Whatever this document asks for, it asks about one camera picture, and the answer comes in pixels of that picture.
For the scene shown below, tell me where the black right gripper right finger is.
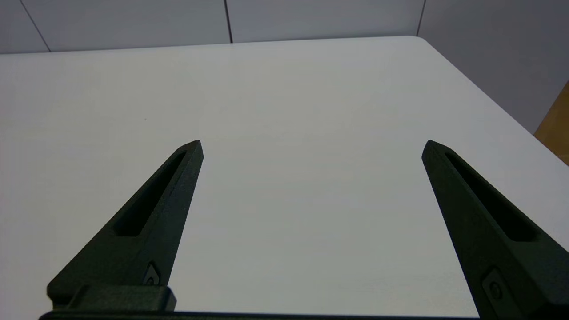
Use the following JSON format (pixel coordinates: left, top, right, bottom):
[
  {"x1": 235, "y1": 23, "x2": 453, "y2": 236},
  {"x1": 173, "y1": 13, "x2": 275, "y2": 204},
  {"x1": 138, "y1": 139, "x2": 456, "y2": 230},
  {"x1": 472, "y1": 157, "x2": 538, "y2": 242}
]
[{"x1": 421, "y1": 140, "x2": 569, "y2": 320}]

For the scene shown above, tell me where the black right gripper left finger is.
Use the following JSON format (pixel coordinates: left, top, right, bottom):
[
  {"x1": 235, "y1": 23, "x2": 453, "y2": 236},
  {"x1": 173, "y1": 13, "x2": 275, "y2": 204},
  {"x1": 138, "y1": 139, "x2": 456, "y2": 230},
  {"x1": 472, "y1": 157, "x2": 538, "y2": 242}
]
[{"x1": 47, "y1": 140, "x2": 204, "y2": 308}]

